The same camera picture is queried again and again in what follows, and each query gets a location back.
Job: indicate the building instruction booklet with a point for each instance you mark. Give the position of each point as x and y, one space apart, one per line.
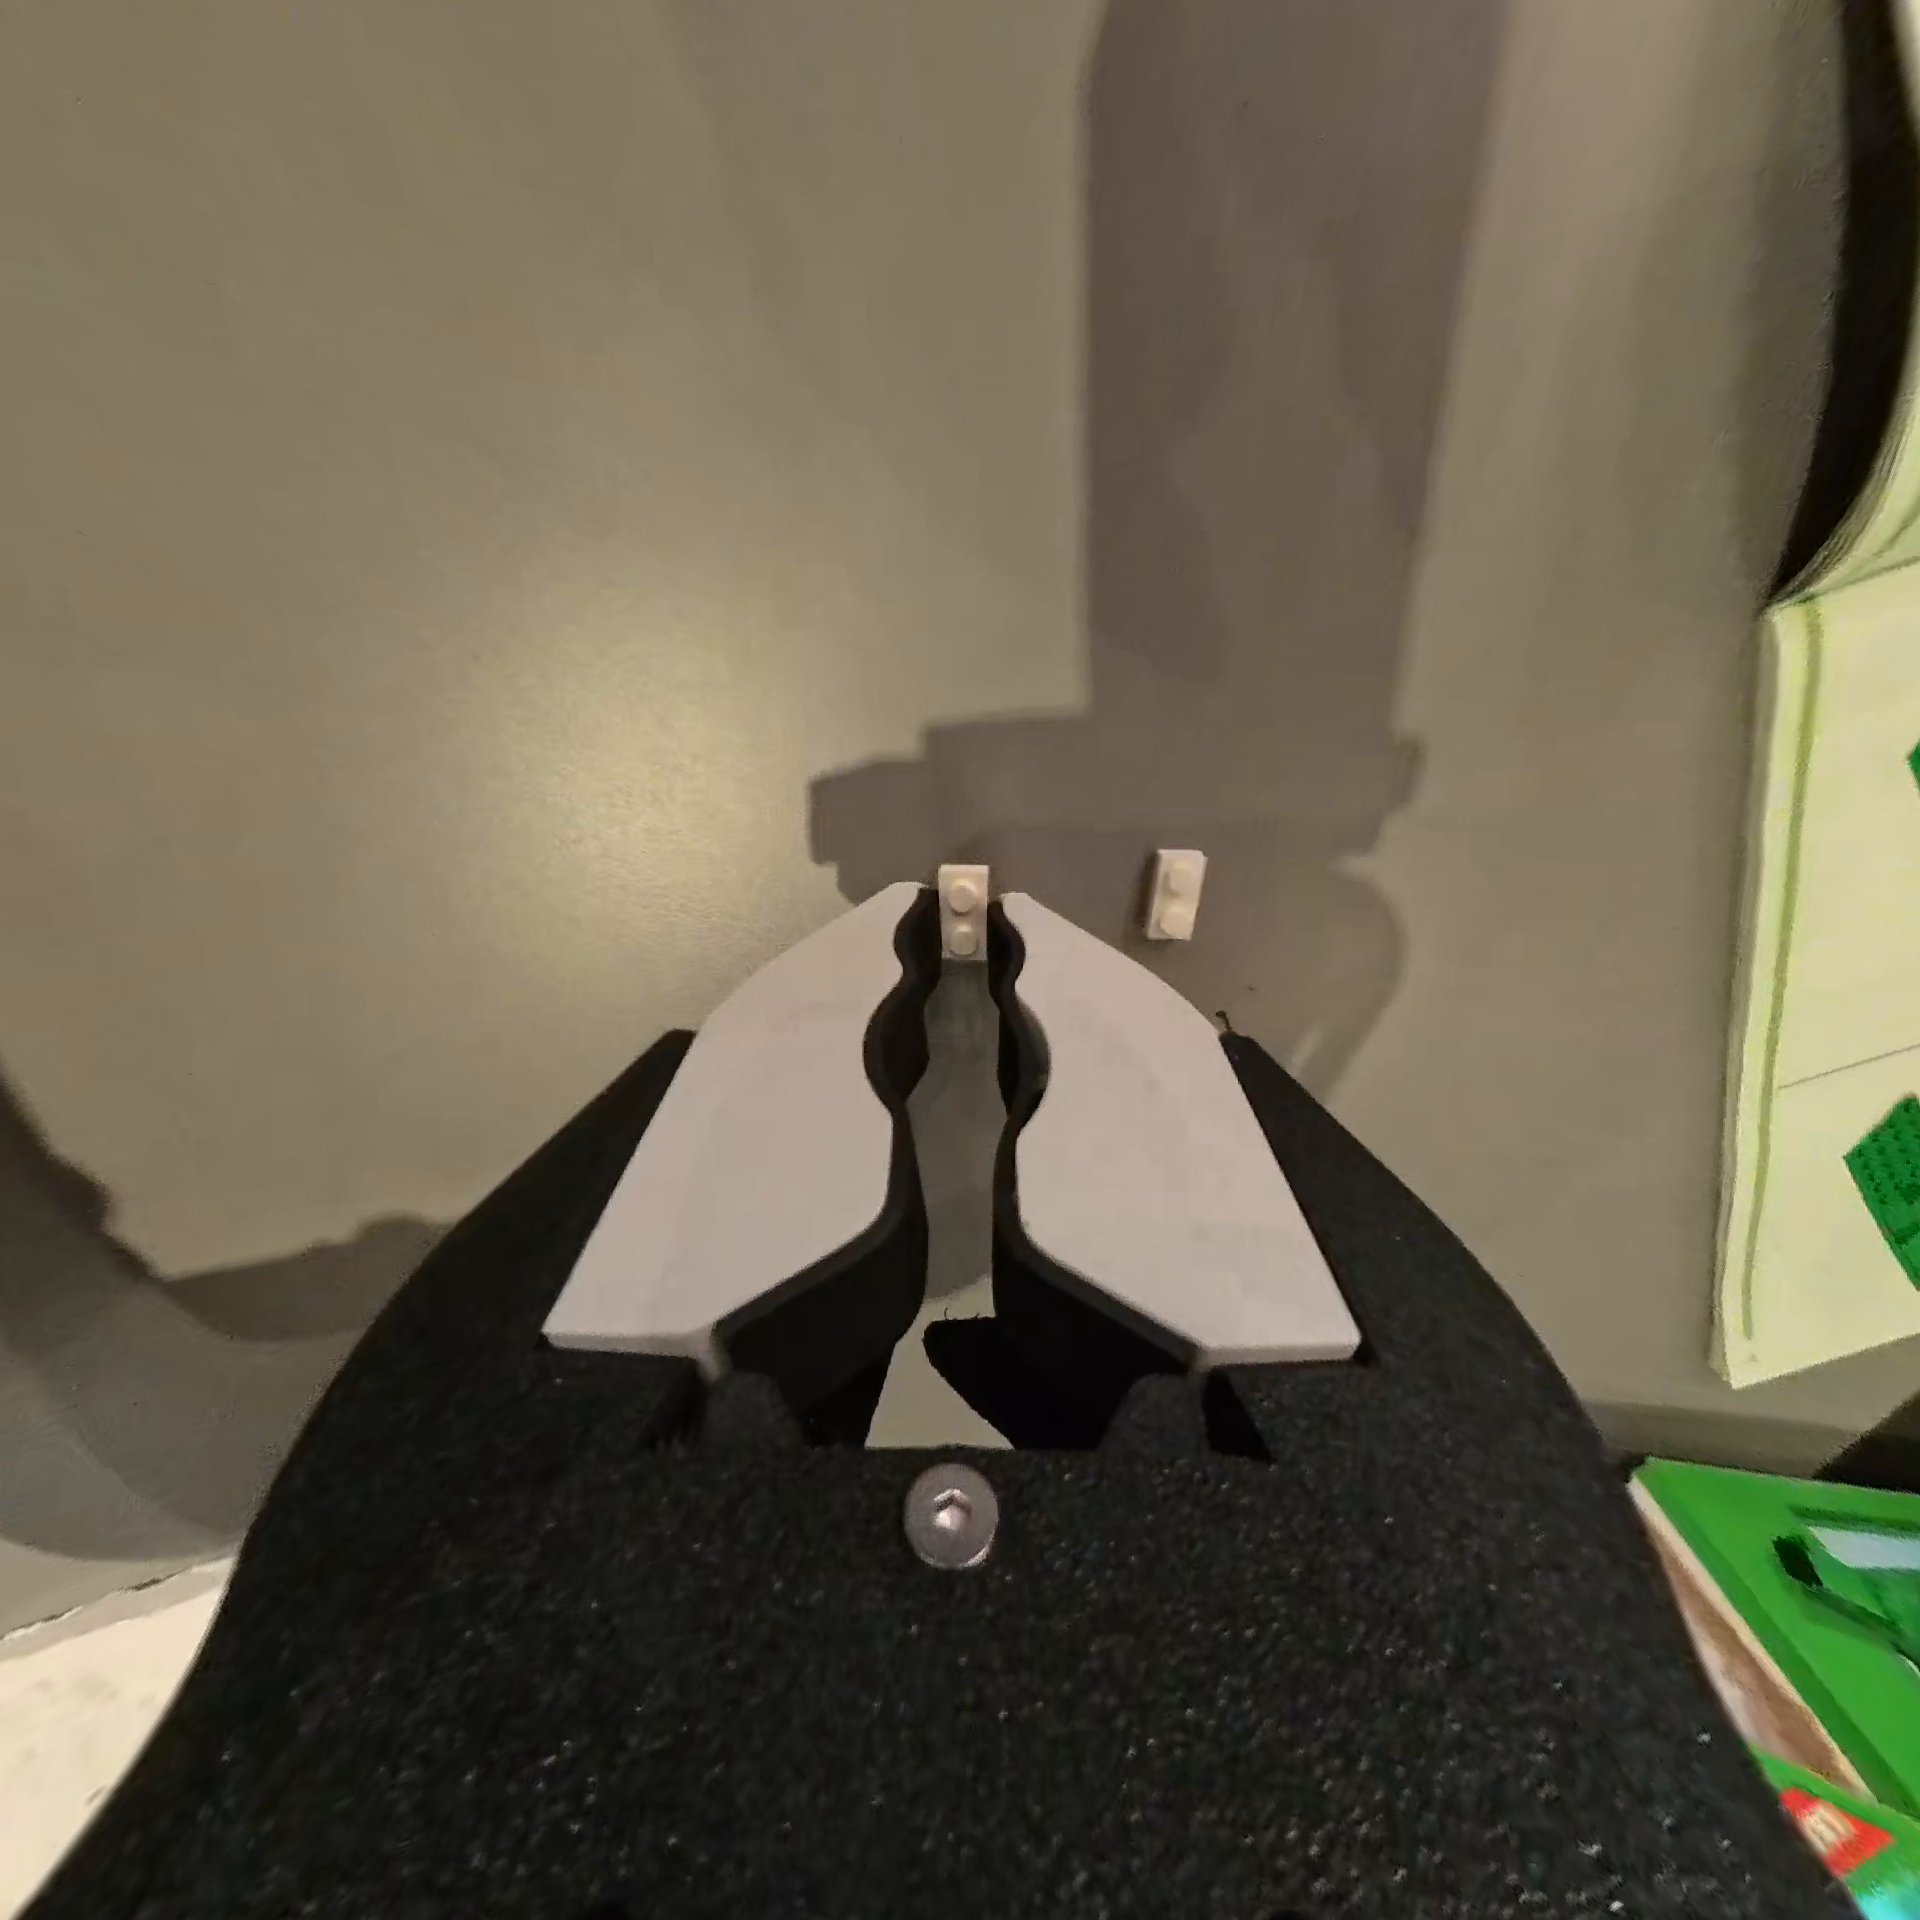
1832 901

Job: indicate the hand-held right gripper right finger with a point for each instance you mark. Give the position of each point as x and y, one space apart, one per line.
1191 1176

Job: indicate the small white plate brick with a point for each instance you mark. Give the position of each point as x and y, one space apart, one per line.
959 901
1173 901

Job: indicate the green toy box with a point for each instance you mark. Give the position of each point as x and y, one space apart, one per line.
1727 1513

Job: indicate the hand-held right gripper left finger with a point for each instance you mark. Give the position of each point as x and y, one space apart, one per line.
717 1176

